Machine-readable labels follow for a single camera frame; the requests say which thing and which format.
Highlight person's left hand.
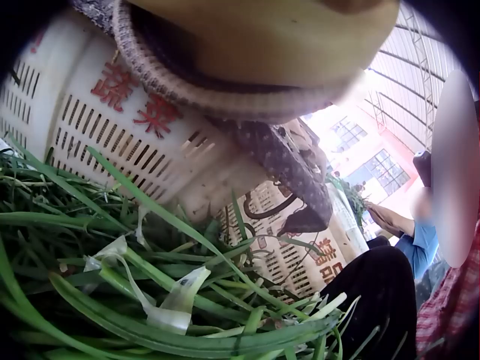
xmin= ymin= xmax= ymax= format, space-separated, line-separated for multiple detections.
xmin=126 ymin=0 xmax=400 ymax=90

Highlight pink building with windows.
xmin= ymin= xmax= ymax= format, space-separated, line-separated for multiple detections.
xmin=300 ymin=67 xmax=432 ymax=205

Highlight small green onion bunch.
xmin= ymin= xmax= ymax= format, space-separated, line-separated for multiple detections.
xmin=326 ymin=174 xmax=375 ymax=233

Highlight white slotted crate red print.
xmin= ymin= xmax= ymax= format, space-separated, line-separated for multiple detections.
xmin=0 ymin=7 xmax=265 ymax=222

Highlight white slotted crate brown print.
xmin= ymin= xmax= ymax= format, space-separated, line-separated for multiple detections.
xmin=216 ymin=180 xmax=370 ymax=305

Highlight pile of green onions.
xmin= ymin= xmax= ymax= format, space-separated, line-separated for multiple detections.
xmin=0 ymin=133 xmax=362 ymax=360

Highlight person's legs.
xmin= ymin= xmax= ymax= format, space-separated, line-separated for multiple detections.
xmin=319 ymin=246 xmax=419 ymax=360

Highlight person's body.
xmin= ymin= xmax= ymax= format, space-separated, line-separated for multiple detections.
xmin=415 ymin=219 xmax=480 ymax=360

